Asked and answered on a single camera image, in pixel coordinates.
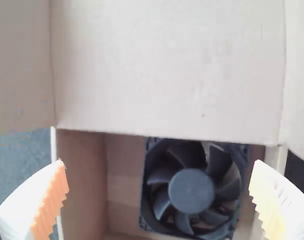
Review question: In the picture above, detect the black square fan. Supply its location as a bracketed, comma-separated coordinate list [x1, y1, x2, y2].
[139, 136, 250, 237]

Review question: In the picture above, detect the cardboard box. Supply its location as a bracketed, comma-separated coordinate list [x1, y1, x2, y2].
[0, 0, 304, 240]

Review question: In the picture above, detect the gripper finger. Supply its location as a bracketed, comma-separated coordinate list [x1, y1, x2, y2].
[248, 159, 304, 240]
[0, 158, 70, 240]

